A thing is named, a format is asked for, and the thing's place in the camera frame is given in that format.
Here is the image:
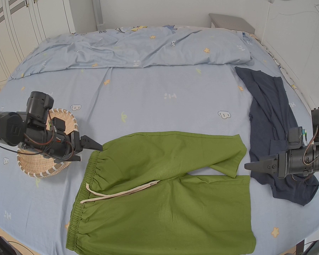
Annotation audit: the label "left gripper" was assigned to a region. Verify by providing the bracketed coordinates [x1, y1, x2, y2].
[44, 131, 104, 162]

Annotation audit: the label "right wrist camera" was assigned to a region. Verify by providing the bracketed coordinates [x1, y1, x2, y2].
[287, 127, 307, 150]

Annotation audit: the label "grey vertical wall duct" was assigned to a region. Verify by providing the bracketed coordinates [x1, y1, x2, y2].
[91, 0, 105, 29]

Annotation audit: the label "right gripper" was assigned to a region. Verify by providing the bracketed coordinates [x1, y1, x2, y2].
[244, 144, 318, 179]

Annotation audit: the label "white wardrobe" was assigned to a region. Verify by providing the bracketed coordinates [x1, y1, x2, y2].
[0, 0, 76, 83]

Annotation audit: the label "pale blue quilt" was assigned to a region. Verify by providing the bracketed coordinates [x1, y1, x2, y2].
[10, 24, 254, 80]

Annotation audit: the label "green shorts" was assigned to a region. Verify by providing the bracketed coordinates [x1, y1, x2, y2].
[65, 131, 256, 255]

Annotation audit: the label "grey bedside table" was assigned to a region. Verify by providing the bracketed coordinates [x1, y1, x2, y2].
[209, 13, 256, 34]

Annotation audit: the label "dark blue garment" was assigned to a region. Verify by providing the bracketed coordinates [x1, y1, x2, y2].
[234, 66, 319, 206]

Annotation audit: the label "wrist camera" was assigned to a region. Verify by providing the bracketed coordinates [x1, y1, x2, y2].
[50, 117, 67, 136]
[287, 127, 307, 150]

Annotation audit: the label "round woven basket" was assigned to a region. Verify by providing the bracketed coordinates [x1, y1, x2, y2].
[16, 107, 79, 179]

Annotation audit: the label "bed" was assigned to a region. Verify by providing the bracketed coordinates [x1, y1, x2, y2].
[0, 0, 319, 255]

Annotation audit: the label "black cable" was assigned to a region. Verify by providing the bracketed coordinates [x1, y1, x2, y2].
[0, 140, 47, 157]

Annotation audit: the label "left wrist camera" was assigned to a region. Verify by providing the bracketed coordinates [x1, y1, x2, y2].
[50, 117, 67, 136]

